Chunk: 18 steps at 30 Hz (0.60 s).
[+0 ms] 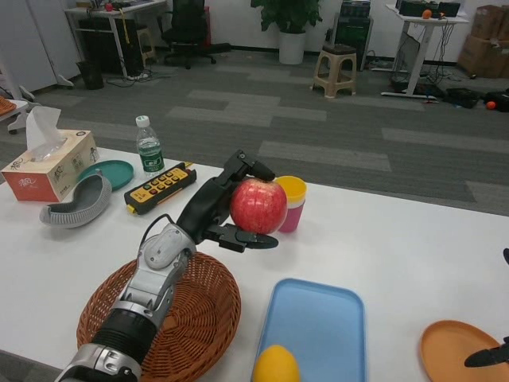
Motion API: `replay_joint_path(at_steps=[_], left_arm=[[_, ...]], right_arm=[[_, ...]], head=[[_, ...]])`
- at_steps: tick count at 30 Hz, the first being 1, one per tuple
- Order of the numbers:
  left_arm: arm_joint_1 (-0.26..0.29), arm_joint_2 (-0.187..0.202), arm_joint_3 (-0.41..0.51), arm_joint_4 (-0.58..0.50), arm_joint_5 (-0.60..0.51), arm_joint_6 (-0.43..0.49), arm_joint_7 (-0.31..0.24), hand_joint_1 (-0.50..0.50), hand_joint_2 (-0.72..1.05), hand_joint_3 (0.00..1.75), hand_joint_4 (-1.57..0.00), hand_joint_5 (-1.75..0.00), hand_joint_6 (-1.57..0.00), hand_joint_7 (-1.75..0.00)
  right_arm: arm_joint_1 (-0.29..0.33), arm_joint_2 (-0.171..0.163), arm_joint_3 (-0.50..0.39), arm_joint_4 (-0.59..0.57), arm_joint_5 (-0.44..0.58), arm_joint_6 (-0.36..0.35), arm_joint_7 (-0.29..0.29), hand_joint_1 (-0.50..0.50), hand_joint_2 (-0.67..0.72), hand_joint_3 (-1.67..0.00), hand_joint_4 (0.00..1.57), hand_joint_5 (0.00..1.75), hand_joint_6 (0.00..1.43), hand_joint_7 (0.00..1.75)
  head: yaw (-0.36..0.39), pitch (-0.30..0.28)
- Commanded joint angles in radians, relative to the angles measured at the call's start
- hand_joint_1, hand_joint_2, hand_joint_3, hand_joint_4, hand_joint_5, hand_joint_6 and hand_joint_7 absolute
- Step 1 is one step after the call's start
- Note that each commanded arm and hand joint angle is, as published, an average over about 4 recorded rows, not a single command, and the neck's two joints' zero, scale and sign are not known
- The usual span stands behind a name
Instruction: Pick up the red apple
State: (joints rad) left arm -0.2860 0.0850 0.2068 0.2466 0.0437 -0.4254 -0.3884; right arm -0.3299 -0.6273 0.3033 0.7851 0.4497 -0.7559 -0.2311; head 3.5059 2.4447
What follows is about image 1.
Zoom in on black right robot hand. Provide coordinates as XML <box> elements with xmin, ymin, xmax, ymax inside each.
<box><xmin>464</xmin><ymin>247</ymin><xmax>509</xmax><ymax>368</ymax></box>

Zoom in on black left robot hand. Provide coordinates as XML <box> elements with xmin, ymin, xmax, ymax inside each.
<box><xmin>175</xmin><ymin>149</ymin><xmax>279</xmax><ymax>254</ymax></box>

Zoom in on red apple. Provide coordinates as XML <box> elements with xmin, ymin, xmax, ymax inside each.
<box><xmin>229</xmin><ymin>177</ymin><xmax>289</xmax><ymax>236</ymax></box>

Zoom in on orange plastic plate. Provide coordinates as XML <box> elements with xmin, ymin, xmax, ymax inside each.
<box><xmin>420</xmin><ymin>319</ymin><xmax>509</xmax><ymax>382</ymax></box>

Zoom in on yellow black remote controller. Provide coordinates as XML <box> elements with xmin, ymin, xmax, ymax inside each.
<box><xmin>123</xmin><ymin>161</ymin><xmax>198</xmax><ymax>216</ymax></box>

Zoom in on clear water bottle green label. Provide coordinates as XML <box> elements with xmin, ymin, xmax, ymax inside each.
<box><xmin>135</xmin><ymin>115</ymin><xmax>165</xmax><ymax>179</ymax></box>

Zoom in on pink plastic cup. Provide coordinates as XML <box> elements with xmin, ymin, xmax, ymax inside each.
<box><xmin>277</xmin><ymin>201</ymin><xmax>307</xmax><ymax>234</ymax></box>

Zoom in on yellow plastic cup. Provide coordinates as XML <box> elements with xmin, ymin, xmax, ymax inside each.
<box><xmin>274</xmin><ymin>175</ymin><xmax>309</xmax><ymax>201</ymax></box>

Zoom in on teal plastic plate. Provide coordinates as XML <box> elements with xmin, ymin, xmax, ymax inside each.
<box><xmin>77</xmin><ymin>159</ymin><xmax>135</xmax><ymax>193</ymax></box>

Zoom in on brown wicker basket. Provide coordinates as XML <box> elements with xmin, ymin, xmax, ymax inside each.
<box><xmin>76</xmin><ymin>252</ymin><xmax>243</xmax><ymax>379</ymax></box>

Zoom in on grey ribbed curved bowl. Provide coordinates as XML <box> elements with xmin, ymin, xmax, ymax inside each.
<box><xmin>38</xmin><ymin>169</ymin><xmax>114</xmax><ymax>229</ymax></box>

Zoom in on light blue plastic tray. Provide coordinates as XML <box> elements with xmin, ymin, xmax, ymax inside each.
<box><xmin>254</xmin><ymin>277</ymin><xmax>366</xmax><ymax>382</ymax></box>

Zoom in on orange tissue box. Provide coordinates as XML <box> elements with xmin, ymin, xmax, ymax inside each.
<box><xmin>0</xmin><ymin>106</ymin><xmax>100</xmax><ymax>203</ymax></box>

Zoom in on yellow lemon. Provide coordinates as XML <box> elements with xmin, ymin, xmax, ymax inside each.
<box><xmin>254</xmin><ymin>345</ymin><xmax>301</xmax><ymax>382</ymax></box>

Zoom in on plain beige stool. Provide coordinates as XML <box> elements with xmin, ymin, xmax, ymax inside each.
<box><xmin>134</xmin><ymin>25</ymin><xmax>157</xmax><ymax>67</ymax></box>

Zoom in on black mesh trash bin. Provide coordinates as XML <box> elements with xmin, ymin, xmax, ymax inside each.
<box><xmin>75</xmin><ymin>60</ymin><xmax>106</xmax><ymax>91</ymax></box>

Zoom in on white plant pot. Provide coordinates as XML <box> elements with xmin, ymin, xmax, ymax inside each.
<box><xmin>278</xmin><ymin>30</ymin><xmax>308</xmax><ymax>66</ymax></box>

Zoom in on black office chair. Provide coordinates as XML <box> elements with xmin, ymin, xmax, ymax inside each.
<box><xmin>158</xmin><ymin>0</ymin><xmax>232</xmax><ymax>71</ymax></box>

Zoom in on beige plastic stool dark seat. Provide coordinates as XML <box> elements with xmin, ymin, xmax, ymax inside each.
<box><xmin>309</xmin><ymin>44</ymin><xmax>358</xmax><ymax>100</ymax></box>

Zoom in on black cabinet under desk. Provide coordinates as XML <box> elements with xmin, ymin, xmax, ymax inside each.
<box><xmin>77</xmin><ymin>18</ymin><xmax>145</xmax><ymax>77</ymax></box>

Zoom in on green leafy plant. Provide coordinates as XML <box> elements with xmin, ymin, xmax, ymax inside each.
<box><xmin>250</xmin><ymin>0</ymin><xmax>324</xmax><ymax>35</ymax></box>

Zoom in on white small side table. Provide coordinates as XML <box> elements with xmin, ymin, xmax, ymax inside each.
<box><xmin>0</xmin><ymin>95</ymin><xmax>41</xmax><ymax>134</ymax></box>

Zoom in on white desk with clutter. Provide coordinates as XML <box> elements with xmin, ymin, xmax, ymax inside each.
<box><xmin>64</xmin><ymin>0</ymin><xmax>169</xmax><ymax>79</ymax></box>

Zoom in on black green equipment cabinet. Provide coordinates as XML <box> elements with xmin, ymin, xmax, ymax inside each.
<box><xmin>332</xmin><ymin>0</ymin><xmax>375</xmax><ymax>73</ymax></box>

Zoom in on white partition panel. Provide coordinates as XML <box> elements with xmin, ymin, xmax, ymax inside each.
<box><xmin>0</xmin><ymin>0</ymin><xmax>83</xmax><ymax>101</ymax></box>

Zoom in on bulky black bag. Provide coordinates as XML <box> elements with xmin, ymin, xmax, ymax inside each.
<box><xmin>483</xmin><ymin>91</ymin><xmax>509</xmax><ymax>113</ymax></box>

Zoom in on flat black bag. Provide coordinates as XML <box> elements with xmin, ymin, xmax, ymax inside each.
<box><xmin>445</xmin><ymin>87</ymin><xmax>480</xmax><ymax>110</ymax></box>

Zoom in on white standing desk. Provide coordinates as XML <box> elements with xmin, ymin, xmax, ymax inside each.
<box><xmin>380</xmin><ymin>3</ymin><xmax>472</xmax><ymax>98</ymax></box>

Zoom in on black electronic equipment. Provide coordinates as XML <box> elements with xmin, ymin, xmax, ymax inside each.
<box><xmin>395</xmin><ymin>0</ymin><xmax>462</xmax><ymax>18</ymax></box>

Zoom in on stacked cardboard boxes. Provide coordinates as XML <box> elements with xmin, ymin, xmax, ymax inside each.
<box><xmin>457</xmin><ymin>4</ymin><xmax>509</xmax><ymax>80</ymax></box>

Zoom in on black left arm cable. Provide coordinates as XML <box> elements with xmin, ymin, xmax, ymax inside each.
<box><xmin>140</xmin><ymin>213</ymin><xmax>177</xmax><ymax>248</ymax></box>

